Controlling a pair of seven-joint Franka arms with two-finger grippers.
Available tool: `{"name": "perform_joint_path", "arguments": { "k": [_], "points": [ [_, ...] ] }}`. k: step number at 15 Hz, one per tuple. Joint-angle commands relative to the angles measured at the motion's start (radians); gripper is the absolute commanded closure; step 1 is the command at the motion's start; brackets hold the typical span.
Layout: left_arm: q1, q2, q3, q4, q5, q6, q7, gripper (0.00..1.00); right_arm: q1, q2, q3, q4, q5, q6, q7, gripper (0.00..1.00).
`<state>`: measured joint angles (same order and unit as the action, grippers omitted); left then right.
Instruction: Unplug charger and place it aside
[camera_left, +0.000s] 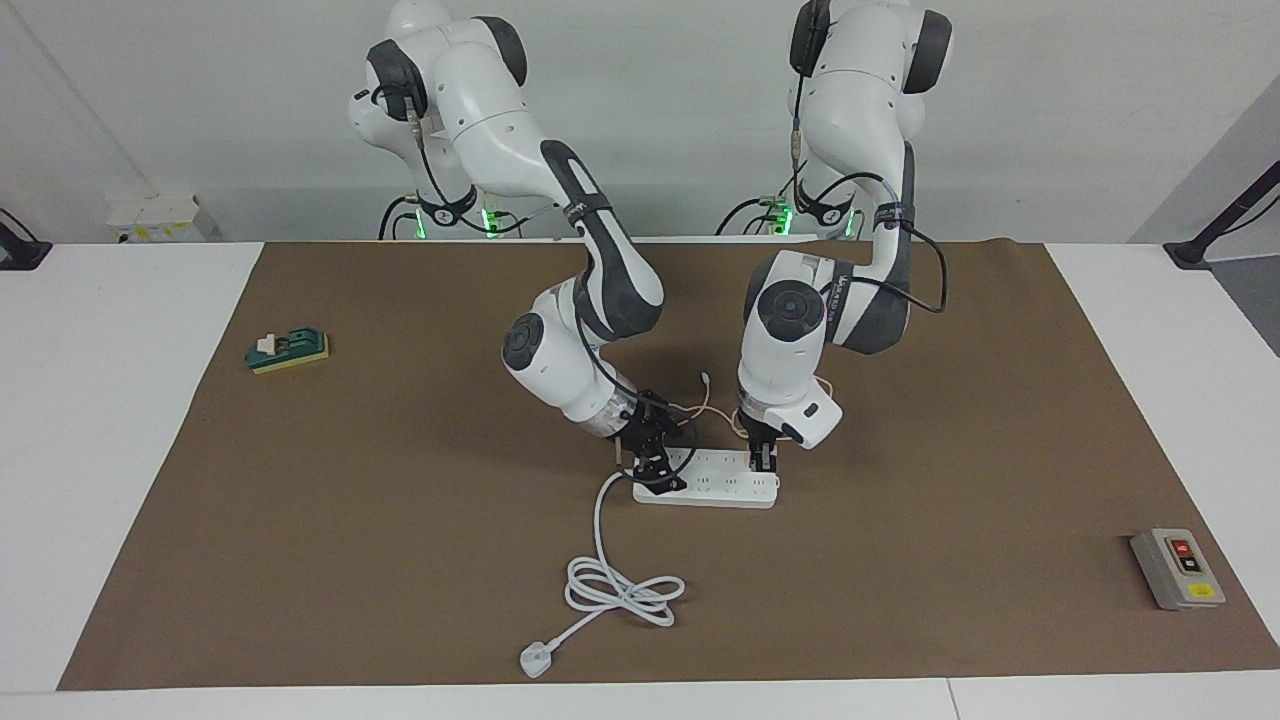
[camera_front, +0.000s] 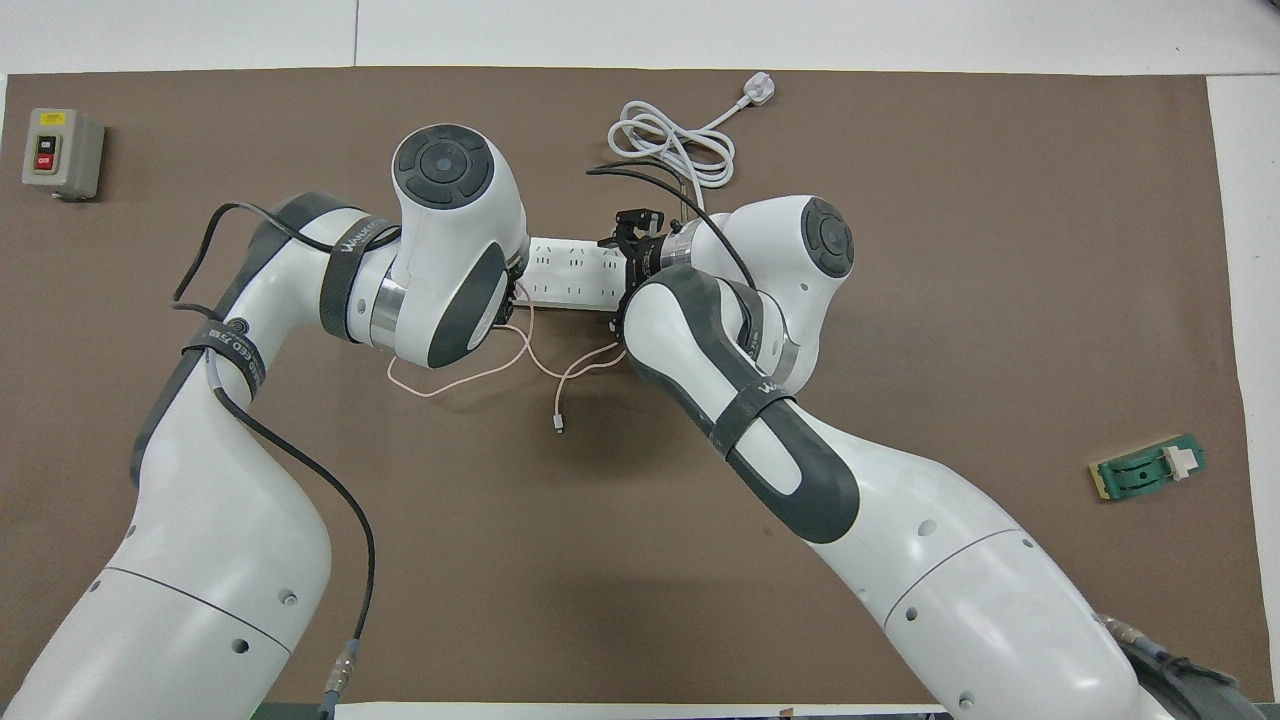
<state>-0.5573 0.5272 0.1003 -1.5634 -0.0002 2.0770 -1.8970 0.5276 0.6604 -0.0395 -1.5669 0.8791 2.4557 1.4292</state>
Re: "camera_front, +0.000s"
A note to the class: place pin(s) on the brown table mat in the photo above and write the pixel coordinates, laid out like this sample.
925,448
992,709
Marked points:
560,600

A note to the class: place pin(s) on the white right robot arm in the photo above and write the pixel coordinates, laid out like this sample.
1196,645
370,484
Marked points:
900,540

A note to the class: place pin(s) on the white power strip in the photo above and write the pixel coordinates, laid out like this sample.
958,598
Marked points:
570,275

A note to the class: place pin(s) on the grey on-off switch box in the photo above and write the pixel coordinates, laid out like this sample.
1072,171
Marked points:
60,150

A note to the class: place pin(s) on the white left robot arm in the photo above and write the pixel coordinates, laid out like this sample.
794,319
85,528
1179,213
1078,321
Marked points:
220,540

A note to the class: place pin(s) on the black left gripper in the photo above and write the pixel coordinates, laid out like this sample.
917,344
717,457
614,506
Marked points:
512,300

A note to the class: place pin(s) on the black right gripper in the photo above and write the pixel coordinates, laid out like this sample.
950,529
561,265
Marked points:
645,262

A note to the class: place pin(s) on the green knife switch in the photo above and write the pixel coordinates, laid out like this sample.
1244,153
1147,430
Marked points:
1140,475

